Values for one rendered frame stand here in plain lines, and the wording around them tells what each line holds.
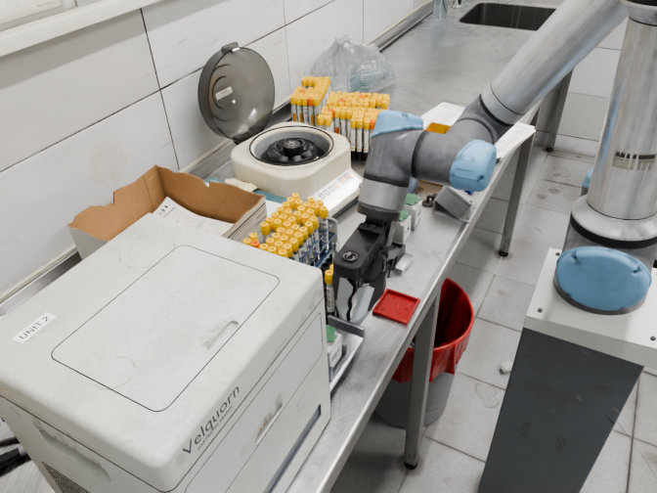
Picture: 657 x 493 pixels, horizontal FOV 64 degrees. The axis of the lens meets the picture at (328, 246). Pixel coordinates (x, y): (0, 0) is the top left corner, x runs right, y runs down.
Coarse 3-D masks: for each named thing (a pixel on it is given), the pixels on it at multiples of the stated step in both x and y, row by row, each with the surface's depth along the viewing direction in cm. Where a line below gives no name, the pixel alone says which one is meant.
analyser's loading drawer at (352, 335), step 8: (328, 320) 89; (336, 320) 88; (344, 320) 88; (336, 328) 89; (344, 328) 88; (352, 328) 87; (360, 328) 86; (344, 336) 87; (352, 336) 87; (360, 336) 87; (344, 344) 82; (352, 344) 86; (360, 344) 87; (344, 352) 83; (352, 352) 85; (344, 360) 83; (328, 368) 79; (336, 368) 81; (344, 368) 83; (336, 376) 81
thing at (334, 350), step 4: (340, 336) 80; (336, 340) 79; (340, 340) 81; (328, 344) 79; (332, 344) 79; (336, 344) 80; (340, 344) 81; (328, 348) 78; (332, 348) 79; (336, 348) 80; (340, 348) 82; (328, 352) 78; (332, 352) 79; (336, 352) 81; (340, 352) 82; (328, 356) 78; (332, 356) 79; (336, 356) 81; (340, 356) 83; (328, 360) 79; (332, 360) 80; (336, 360) 82; (328, 364) 79; (332, 364) 80; (336, 364) 82
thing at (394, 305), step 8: (384, 296) 100; (392, 296) 100; (400, 296) 100; (408, 296) 99; (376, 304) 98; (384, 304) 98; (392, 304) 98; (400, 304) 98; (408, 304) 98; (416, 304) 97; (376, 312) 96; (384, 312) 97; (392, 312) 97; (400, 312) 97; (408, 312) 97; (392, 320) 95; (400, 320) 94; (408, 320) 94
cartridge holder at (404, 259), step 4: (392, 244) 108; (396, 244) 108; (400, 244) 107; (400, 248) 106; (404, 248) 107; (400, 252) 105; (404, 252) 108; (400, 256) 106; (404, 256) 107; (408, 256) 107; (412, 256) 107; (388, 260) 105; (400, 260) 106; (404, 260) 106; (408, 260) 106; (412, 260) 108; (388, 264) 106; (396, 264) 105; (400, 264) 105; (404, 264) 105; (408, 264) 106; (392, 268) 105; (396, 268) 105; (400, 268) 104; (404, 268) 105; (396, 272) 105; (400, 272) 105
